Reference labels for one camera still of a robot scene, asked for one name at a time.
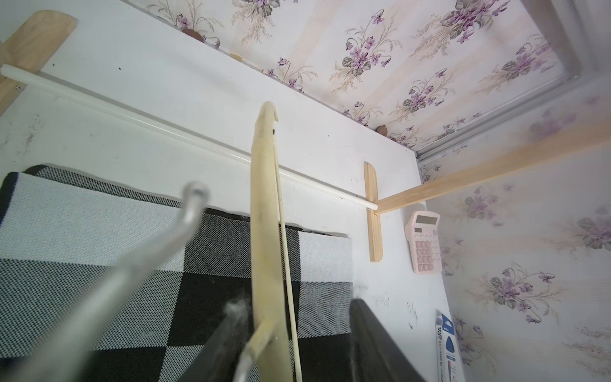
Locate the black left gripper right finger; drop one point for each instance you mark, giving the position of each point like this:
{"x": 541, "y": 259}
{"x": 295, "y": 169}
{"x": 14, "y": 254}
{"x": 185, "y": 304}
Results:
{"x": 374, "y": 356}

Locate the black white checkered scarf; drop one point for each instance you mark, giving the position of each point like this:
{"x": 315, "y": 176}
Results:
{"x": 61, "y": 231}

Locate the pink calculator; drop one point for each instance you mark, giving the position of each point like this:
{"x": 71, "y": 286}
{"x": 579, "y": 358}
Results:
{"x": 422, "y": 232}

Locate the blue white product box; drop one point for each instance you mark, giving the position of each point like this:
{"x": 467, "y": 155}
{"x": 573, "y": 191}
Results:
{"x": 449, "y": 361}

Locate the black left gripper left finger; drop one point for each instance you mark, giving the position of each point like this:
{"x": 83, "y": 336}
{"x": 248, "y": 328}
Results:
{"x": 218, "y": 359}

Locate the wooden clothes rack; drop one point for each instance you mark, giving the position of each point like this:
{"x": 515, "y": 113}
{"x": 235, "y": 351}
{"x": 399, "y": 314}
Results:
{"x": 33, "y": 44}

